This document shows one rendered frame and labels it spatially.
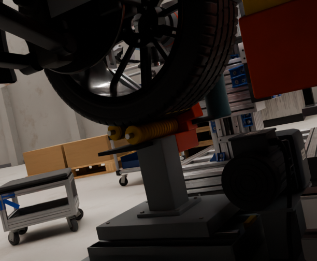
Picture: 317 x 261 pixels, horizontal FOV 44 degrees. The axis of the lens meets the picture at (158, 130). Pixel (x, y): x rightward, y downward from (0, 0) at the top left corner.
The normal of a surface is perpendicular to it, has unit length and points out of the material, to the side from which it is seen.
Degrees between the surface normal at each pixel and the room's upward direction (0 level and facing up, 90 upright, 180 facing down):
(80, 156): 90
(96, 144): 90
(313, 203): 90
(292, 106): 90
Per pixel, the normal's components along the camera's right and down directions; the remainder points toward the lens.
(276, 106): -0.38, 0.11
